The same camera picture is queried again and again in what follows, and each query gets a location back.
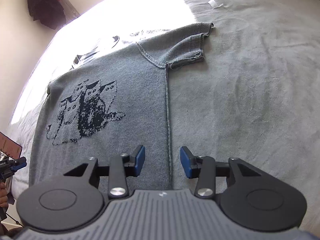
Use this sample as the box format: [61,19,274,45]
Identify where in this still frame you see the grey knitted cat sweater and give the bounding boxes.
[29,22,213,190]

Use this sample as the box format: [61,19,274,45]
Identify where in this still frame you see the person left hand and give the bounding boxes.
[0,182,8,208]

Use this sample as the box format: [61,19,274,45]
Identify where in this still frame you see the smartphone with pink screen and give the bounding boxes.
[0,132,22,159]

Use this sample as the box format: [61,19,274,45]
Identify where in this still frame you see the grey bed sheet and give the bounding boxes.
[11,0,319,235]

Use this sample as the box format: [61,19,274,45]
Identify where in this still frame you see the small white paper tag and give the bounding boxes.
[208,0,223,9]

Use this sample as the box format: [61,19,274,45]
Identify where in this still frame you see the dark clothes hanging on wall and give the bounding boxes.
[27,0,66,30]

